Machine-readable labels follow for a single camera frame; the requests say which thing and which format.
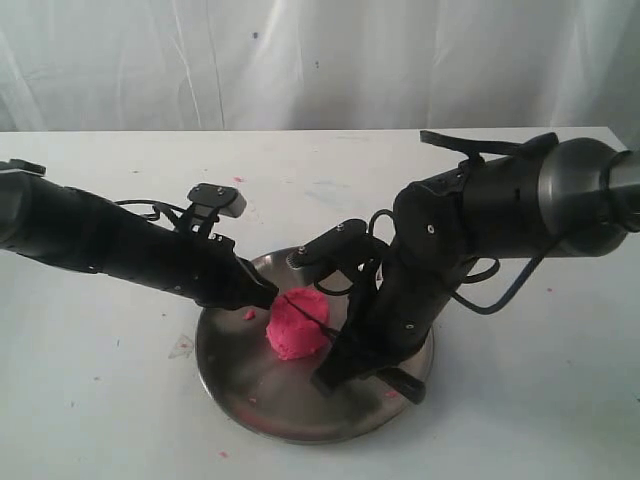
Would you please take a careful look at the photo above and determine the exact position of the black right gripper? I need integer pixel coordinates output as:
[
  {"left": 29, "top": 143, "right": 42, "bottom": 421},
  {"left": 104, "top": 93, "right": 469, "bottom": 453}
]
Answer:
[{"left": 312, "top": 239, "right": 473, "bottom": 396}]

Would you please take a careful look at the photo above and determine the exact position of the pink dough lump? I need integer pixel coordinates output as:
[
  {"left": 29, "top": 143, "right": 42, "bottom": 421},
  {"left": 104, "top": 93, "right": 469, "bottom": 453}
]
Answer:
[{"left": 266, "top": 288, "right": 330, "bottom": 361}]

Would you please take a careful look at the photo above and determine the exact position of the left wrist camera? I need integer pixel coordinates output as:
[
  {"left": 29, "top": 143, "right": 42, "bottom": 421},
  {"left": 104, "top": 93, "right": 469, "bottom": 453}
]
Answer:
[{"left": 176, "top": 183, "right": 247, "bottom": 238}]

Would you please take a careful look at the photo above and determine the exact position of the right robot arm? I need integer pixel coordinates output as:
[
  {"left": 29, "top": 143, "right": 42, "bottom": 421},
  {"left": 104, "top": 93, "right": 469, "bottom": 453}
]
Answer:
[{"left": 308, "top": 130, "right": 639, "bottom": 403}]

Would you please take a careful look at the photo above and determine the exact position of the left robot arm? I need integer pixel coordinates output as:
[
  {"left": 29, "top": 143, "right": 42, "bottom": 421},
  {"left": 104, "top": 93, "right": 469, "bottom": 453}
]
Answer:
[{"left": 1, "top": 159, "right": 278, "bottom": 310}]

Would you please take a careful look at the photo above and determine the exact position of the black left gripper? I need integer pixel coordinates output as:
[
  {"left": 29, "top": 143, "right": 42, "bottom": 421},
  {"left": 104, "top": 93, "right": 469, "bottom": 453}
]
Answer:
[{"left": 164, "top": 232, "right": 279, "bottom": 310}]

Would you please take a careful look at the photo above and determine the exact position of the black knife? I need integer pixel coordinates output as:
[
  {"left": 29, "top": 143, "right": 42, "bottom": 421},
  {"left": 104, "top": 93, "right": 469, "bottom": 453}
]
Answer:
[{"left": 284, "top": 295, "right": 426, "bottom": 404}]

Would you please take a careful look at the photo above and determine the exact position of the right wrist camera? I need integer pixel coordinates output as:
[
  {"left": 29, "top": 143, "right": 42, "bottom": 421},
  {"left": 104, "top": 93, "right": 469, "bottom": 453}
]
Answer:
[{"left": 286, "top": 219, "right": 389, "bottom": 297}]

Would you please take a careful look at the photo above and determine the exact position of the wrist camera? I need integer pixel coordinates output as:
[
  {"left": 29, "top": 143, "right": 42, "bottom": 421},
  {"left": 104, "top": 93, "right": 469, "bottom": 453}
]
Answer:
[
  {"left": 286, "top": 219, "right": 389, "bottom": 297},
  {"left": 176, "top": 183, "right": 247, "bottom": 238}
]

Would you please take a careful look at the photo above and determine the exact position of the white backdrop curtain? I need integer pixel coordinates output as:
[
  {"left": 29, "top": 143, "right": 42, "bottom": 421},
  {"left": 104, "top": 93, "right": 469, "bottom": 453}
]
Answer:
[{"left": 1, "top": 1, "right": 639, "bottom": 138}]

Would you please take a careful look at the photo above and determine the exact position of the round steel plate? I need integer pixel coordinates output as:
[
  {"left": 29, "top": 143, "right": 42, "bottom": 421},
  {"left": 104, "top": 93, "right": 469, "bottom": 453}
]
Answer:
[{"left": 193, "top": 249, "right": 435, "bottom": 446}]

